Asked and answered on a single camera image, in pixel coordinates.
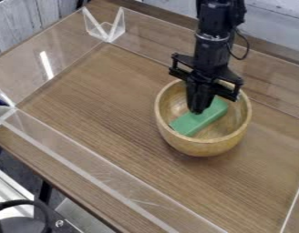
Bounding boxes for black table leg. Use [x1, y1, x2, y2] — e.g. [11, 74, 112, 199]
[39, 181, 52, 205]

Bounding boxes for black cable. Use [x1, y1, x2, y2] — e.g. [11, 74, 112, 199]
[0, 199, 52, 233]

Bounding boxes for green rectangular block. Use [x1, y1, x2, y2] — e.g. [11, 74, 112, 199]
[170, 97, 229, 137]

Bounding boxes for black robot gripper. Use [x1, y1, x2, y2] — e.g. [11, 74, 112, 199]
[170, 33, 243, 114]

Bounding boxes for clear acrylic corner bracket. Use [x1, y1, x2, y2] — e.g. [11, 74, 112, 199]
[81, 7, 126, 43]

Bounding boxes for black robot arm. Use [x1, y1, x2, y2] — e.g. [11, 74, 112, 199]
[170, 0, 249, 115]

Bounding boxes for clear acrylic tray wall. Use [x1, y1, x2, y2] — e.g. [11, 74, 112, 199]
[0, 1, 299, 233]

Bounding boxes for light wooden bowl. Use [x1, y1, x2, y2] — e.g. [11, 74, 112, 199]
[155, 80, 251, 157]

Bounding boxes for grey metal base plate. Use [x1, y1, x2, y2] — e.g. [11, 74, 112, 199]
[56, 198, 116, 233]

